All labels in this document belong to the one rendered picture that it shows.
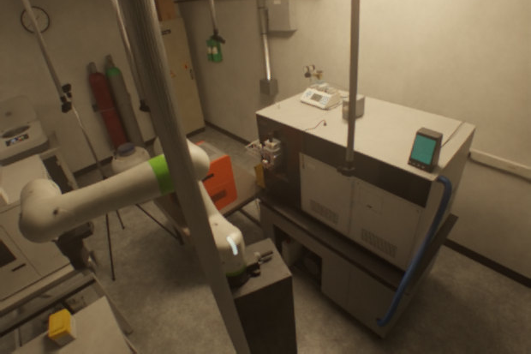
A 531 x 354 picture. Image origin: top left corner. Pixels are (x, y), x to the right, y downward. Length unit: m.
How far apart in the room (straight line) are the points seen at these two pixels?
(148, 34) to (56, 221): 0.64
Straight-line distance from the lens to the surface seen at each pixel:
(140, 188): 0.84
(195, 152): 0.88
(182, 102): 4.91
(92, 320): 1.79
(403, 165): 1.43
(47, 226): 0.85
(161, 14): 4.68
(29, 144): 4.25
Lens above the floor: 2.21
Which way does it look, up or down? 31 degrees down
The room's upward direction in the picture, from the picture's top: 6 degrees counter-clockwise
